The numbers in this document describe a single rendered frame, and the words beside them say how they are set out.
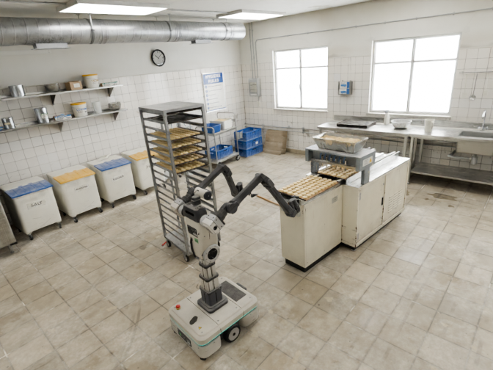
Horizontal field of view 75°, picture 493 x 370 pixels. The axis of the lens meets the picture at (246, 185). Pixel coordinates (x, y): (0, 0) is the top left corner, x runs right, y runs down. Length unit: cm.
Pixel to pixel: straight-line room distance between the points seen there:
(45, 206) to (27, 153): 97
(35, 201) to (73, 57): 241
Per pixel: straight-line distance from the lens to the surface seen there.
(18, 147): 608
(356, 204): 376
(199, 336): 280
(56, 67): 622
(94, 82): 612
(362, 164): 363
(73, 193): 572
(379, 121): 679
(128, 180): 606
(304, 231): 339
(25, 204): 555
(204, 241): 253
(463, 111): 648
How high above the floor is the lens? 223
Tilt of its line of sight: 21 degrees down
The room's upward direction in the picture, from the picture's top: 5 degrees counter-clockwise
